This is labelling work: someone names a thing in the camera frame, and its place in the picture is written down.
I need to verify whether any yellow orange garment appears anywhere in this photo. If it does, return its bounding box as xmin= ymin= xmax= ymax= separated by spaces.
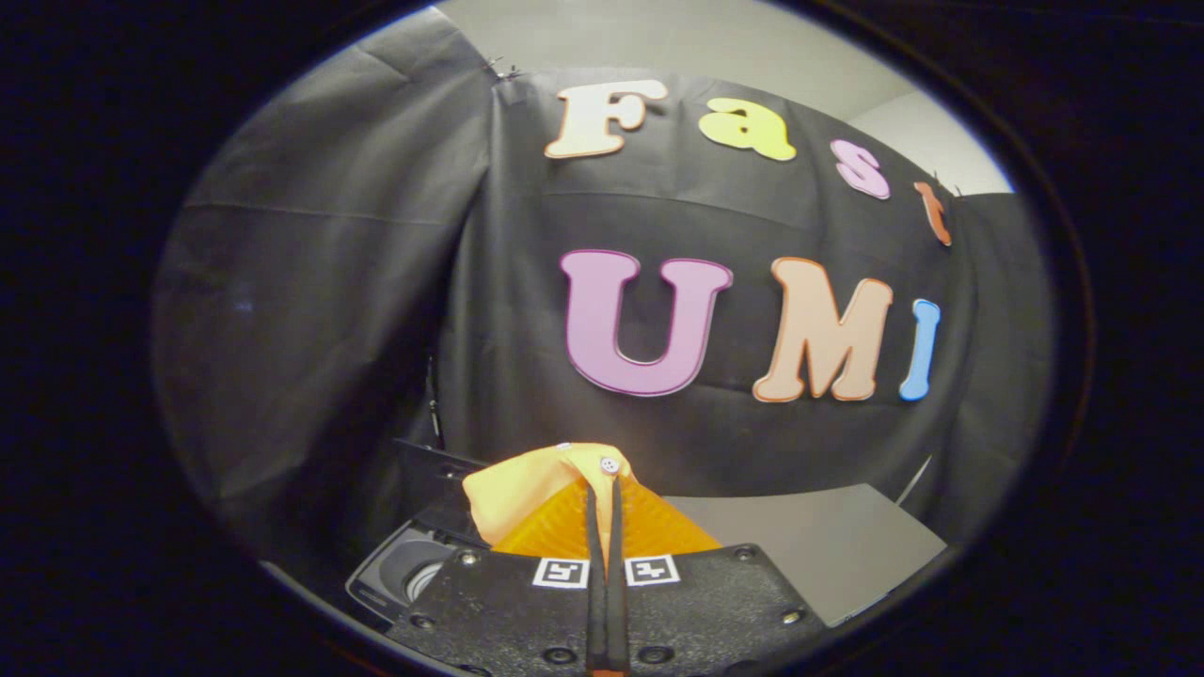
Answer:
xmin=461 ymin=442 xmax=642 ymax=549

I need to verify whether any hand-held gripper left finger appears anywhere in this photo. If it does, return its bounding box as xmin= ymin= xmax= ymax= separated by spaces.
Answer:
xmin=386 ymin=478 xmax=608 ymax=677

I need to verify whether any grey washing machine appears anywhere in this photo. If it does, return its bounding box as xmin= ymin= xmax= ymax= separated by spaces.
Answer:
xmin=346 ymin=525 xmax=467 ymax=626

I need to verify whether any black backdrop cloth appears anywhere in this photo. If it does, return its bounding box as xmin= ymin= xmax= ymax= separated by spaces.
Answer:
xmin=150 ymin=9 xmax=1059 ymax=565

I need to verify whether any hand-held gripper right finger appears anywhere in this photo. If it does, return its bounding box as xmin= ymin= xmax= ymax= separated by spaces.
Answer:
xmin=605 ymin=475 xmax=829 ymax=677

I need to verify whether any beige cabinet with grey top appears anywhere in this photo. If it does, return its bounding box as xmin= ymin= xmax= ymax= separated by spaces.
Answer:
xmin=658 ymin=484 xmax=948 ymax=628

